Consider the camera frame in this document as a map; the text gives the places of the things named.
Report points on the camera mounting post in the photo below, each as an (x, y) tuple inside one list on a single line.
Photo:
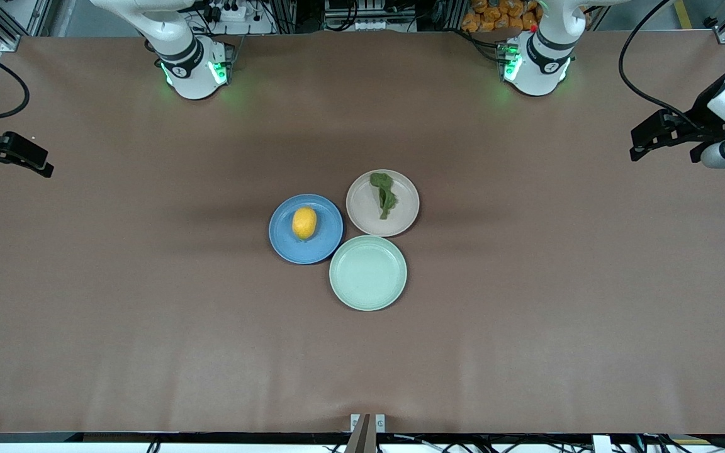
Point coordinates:
[(362, 437)]

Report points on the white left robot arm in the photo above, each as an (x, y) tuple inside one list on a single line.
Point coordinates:
[(542, 63)]

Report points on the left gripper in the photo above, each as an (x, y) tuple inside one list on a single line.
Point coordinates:
[(701, 123)]

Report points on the white power strip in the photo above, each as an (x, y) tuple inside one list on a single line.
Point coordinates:
[(235, 14)]

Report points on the yellow lemon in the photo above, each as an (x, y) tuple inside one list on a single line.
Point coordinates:
[(304, 223)]

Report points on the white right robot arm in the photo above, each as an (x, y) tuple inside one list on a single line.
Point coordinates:
[(192, 69)]

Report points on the light green plate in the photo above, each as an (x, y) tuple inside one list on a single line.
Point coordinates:
[(368, 274)]

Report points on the beige plate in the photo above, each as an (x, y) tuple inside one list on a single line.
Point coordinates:
[(362, 211)]

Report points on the green lettuce leaf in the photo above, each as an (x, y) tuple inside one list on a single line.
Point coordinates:
[(385, 198)]

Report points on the white connector strip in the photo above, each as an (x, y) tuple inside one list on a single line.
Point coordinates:
[(375, 25)]

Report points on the orange snack packets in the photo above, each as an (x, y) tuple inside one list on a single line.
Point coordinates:
[(494, 19)]

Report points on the blue plate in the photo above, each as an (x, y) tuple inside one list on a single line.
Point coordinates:
[(328, 245)]

